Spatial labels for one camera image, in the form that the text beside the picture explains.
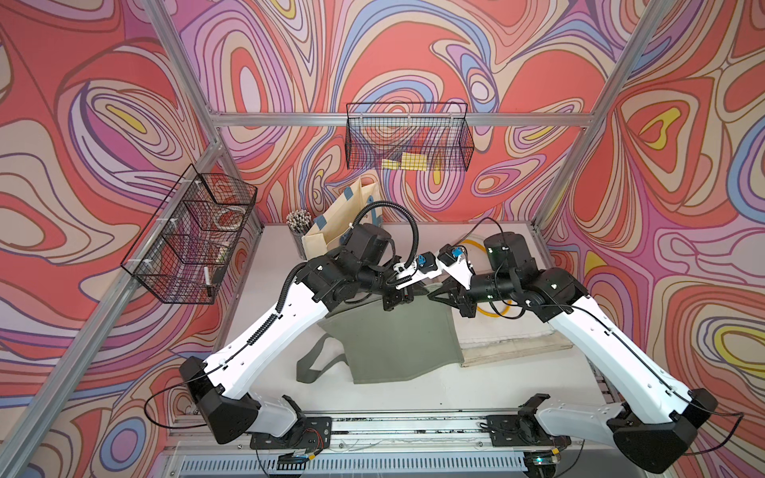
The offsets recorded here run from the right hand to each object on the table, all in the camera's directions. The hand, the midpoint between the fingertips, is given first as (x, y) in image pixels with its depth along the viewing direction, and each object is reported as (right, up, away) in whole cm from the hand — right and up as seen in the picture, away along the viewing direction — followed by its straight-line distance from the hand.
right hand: (434, 301), depth 66 cm
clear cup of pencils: (-39, +21, +30) cm, 54 cm away
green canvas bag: (-12, -12, +6) cm, 18 cm away
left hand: (-2, +3, -2) cm, 4 cm away
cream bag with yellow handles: (+11, -1, -7) cm, 13 cm away
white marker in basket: (-55, +4, +6) cm, 55 cm away
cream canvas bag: (+18, -16, +21) cm, 31 cm away
